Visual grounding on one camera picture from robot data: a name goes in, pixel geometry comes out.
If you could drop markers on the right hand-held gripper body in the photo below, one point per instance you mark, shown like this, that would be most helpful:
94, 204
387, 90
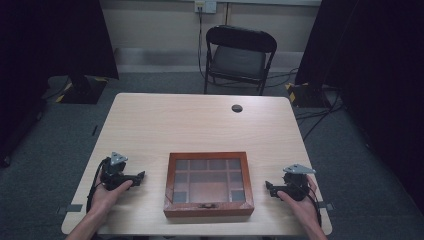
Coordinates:
296, 186

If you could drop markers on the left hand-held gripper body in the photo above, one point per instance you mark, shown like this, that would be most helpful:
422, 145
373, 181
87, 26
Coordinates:
113, 176

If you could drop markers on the person's left hand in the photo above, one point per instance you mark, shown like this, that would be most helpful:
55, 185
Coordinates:
101, 200

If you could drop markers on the person's right hand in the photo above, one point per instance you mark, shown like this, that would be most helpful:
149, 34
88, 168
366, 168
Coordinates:
306, 211

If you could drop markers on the grey floor tape strip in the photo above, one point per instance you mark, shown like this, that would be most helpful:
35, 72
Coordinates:
71, 208
326, 206

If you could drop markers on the wooden box with glass lid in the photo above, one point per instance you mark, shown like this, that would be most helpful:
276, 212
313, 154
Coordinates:
208, 206

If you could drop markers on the black stand base striped tape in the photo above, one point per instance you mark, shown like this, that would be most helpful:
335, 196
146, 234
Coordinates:
83, 91
306, 95

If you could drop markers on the black folding chair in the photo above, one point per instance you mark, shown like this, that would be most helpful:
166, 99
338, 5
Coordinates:
238, 61

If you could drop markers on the black curtain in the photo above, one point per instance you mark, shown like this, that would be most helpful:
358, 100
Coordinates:
376, 66
40, 50

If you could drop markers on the white wall socket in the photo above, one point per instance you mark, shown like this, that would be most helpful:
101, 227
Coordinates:
205, 6

